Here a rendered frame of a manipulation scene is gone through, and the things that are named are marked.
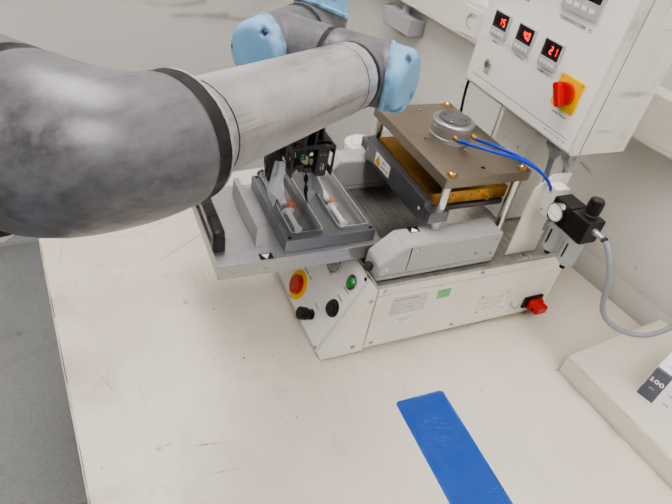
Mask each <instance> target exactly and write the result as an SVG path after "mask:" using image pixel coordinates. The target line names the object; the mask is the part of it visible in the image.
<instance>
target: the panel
mask: <svg viewBox="0 0 672 504"><path fill-rule="evenodd" d="M277 274H278V276H279V278H280V280H281V282H282V284H283V286H284V288H285V290H286V292H287V294H288V297H289V299H290V301H291V303H292V305H293V307H294V309H295V311H296V310H297V308H298V307H299V306H303V307H308V308H309V310H310V309H313V310H314V312H315V315H314V319H311V320H308V319H307V320H300V319H299V320H300V322H301V324H302V326H303V328H304V330H305V332H306V334H307V336H308V338H309V340H310V343H311V345H312V347H313V349H314V351H315V353H316V352H317V351H318V349H319V348H320V347H321V345H322V344H323V343H324V341H325V340H326V339H327V337H328V336H329V335H330V333H331V332H332V331H333V329H334V328H335V327H336V325H337V324H338V323H339V321H340V320H341V319H342V317H343V316H344V315H345V313H346V312H347V311H348V309H349V308H350V307H351V305H352V304H353V303H354V301H355V300H356V299H357V297H358V296H359V295H360V293H361V292H362V291H363V289H364V288H365V287H366V285H367V284H368V283H369V281H370V279H369V277H368V276H367V274H366V272H365V271H364V269H363V268H362V266H361V265H360V263H359V262H358V260H357V259H354V260H348V261H345V263H344V267H343V269H342V270H341V271H340V272H339V273H337V274H335V273H331V272H330V271H329V270H328V268H327V264H322V265H316V266H310V267H303V268H297V269H291V270H285V271H278V272H277ZM295 274H299V275H301V276H302V277H303V281H304V283H303V288H302V290H301V292H300V293H298V294H293V293H291V291H290V288H289V283H290V280H291V278H292V277H293V276H294V275H295ZM350 276H352V277H354V279H355V283H354V286H353V287H352V288H348V287H347V285H346V280H347V278H348V277H350ZM330 300H333V301H335V302H336V304H337V310H336V313H335V314H334V315H332V316H331V315H328V314H327V313H326V310H325V307H326V304H327V303H328V301H330Z"/></svg>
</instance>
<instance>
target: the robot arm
mask: <svg viewBox="0 0 672 504"><path fill-rule="evenodd" d="M349 2H350V0H293V3H292V4H290V5H288V6H286V7H282V8H279V9H276V10H273V11H269V12H266V13H264V12H261V13H257V14H255V15H254V16H253V17H252V18H249V19H247V20H244V21H243V22H241V23H240V24H239V25H238V26H237V27H236V28H235V30H234V32H233V35H232V39H231V53H232V57H233V60H234V63H235V65H236V67H232V68H227V69H223V70H219V71H215V72H210V73H206V74H202V75H197V76H194V75H192V74H191V73H189V72H186V71H184V70H181V69H178V68H172V67H164V68H157V69H153V70H148V71H137V72H133V71H122V70H116V69H110V68H104V67H100V66H96V65H92V64H88V63H84V62H80V61H77V60H74V59H71V58H68V57H65V56H62V55H59V54H56V53H54V52H50V51H47V50H43V49H41V48H39V47H36V46H33V45H30V44H28V43H25V42H22V41H20V40H17V39H14V38H11V37H9V36H6V35H3V34H1V33H0V243H1V242H3V241H6V240H8V239H10V238H12V237H13V236H14V235H19V236H24V237H32V238H63V239H68V238H77V237H86V236H95V235H100V234H105V233H111V232H116V231H121V230H125V229H129V228H133V227H137V226H141V225H145V224H149V223H152V222H155V221H158V220H161V219H164V218H167V217H170V216H172V215H175V214H177V213H180V212H182V211H184V210H187V209H189V208H191V207H194V206H196V205H198V204H200V203H201V202H203V201H205V200H207V199H209V198H211V197H213V196H215V195H217V194H218V193H219V192H221V191H222V190H223V188H224V187H225V186H226V185H227V183H228V181H229V180H230V177H231V175H232V172H233V171H235V170H237V169H239V168H241V167H243V166H245V165H247V164H249V163H251V162H253V161H256V160H258V159H260V158H262V157H264V172H265V179H266V188H267V194H268V197H269V200H270V202H271V204H272V206H273V207H275V205H276V203H277V200H279V201H282V199H283V196H284V185H283V179H284V175H285V174H286V173H287V175H288V176H289V178H292V173H298V172H303V173H305V176H304V179H303V180H304V182H305V186H304V189H303V191H304V195H305V199H306V201H307V203H310V201H311V199H312V198H313V196H314V195H315V192H316V193H317V194H319V195H320V196H321V197H323V196H324V189H323V186H322V183H321V181H320V176H323V175H325V171H326V170H327V172H328V173H329V175H331V174H332V169H333V163H334V158H335V153H336V147H337V146H336V145H335V143H334V142H333V141H332V139H331V138H330V137H329V135H328V134H327V133H326V131H325V127H327V126H329V125H331V124H333V123H335V122H337V121H339V120H341V119H344V118H346V117H348V116H350V115H352V114H354V113H356V112H358V111H360V110H362V109H364V108H366V107H373V108H376V109H378V111H386V112H390V113H394V114H397V113H400V112H402V111H403V110H405V109H406V107H407V106H408V105H409V103H410V102H411V100H412V98H413V96H414V93H415V91H416V88H417V85H418V81H419V77H420V71H421V60H420V56H419V54H418V52H417V51H416V50H415V49H413V48H410V47H407V46H404V45H401V44H398V43H396V41H395V40H392V41H388V40H384V39H381V38H377V37H373V36H370V35H366V34H363V33H359V32H355V31H352V30H348V29H346V24H347V21H348V20H349V17H348V10H349ZM330 150H331V152H332V153H333V154H332V159H331V165H329V163H328V159H329V153H330ZM282 156H283V157H284V159H285V161H286V163H285V162H284V160H283V159H282Z"/></svg>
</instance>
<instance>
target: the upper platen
mask: <svg viewBox="0 0 672 504"><path fill-rule="evenodd" d="M379 141H380V142H381V143H382V144H383V145H384V147H385V148H386V149H387V150H388V151H389V152H390V153H391V154H392V156H393V157H394V158H395V159H396V160H397V161H398V162H399V163H400V164H401V166H402V167H403V168H404V169H405V170H406V171H407V172H408V173H409V174H410V176H411V177H412V178H413V179H414V180H415V181H416V182H417V183H418V184H419V186H420V187H421V188H422V189H423V190H424V191H425V192H426V193H427V194H428V196H429V197H430V198H431V199H432V200H433V202H432V205H431V206H437V203H438V200H439V197H440V194H441V190H442V187H441V186H440V185H439V184H438V183H437V182H436V181H435V179H434V178H433V177H432V176H431V175H430V174H429V173H428V172H427V171H426V170H425V169H424V168H423V167H422V166H421V165H420V164H419V163H418V161H417V160H416V159H415V158H414V157H413V156H412V155H411V154H410V153H409V152H408V151H407V150H406V149H405V148H404V147H403V146H402V145H401V143H400V142H399V141H398V140H397V139H396V138H395V137H394V136H390V137H379ZM507 187H508V185H507V184H506V183H498V184H489V185H480V186H470V187H461V188H452V191H451V193H450V196H449V199H448V202H447V205H446V208H447V210H452V209H460V208H468V207H476V206H483V205H491V204H499V203H501V202H502V200H503V199H502V198H501V197H503V196H504V195H505V192H506V190H507Z"/></svg>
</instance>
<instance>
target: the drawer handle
mask: <svg viewBox="0 0 672 504"><path fill-rule="evenodd" d="M199 207H200V210H201V212H202V215H203V217H204V220H205V223H206V225H207V228H208V231H209V233H210V236H211V239H212V251H213V252H221V251H225V231H224V228H223V226H222V224H221V221H220V219H219V216H218V214H217V211H216V209H215V207H214V204H213V202H212V199H211V198H209V199H207V200H205V201H203V202H201V203H200V204H199Z"/></svg>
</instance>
